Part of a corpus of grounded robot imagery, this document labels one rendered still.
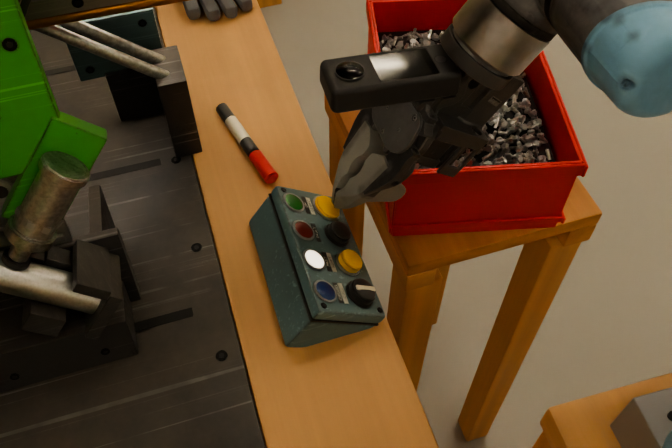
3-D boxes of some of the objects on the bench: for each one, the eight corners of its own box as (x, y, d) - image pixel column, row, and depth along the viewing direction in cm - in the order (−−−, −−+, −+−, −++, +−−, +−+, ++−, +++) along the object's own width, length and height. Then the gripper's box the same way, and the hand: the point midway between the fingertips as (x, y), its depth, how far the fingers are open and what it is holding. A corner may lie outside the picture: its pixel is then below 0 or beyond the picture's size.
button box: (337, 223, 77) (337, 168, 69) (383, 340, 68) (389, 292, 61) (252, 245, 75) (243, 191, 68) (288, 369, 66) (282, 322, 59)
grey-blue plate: (175, 98, 84) (150, 1, 73) (177, 109, 83) (153, 12, 72) (95, 115, 82) (58, 18, 71) (97, 126, 81) (59, 29, 70)
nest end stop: (96, 294, 65) (120, 255, 63) (97, 340, 60) (123, 299, 58) (83, 291, 64) (107, 251, 62) (84, 337, 60) (110, 296, 58)
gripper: (541, 100, 60) (396, 247, 71) (495, 36, 65) (367, 183, 77) (476, 73, 55) (331, 237, 66) (432, 6, 60) (305, 168, 71)
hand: (335, 196), depth 69 cm, fingers closed
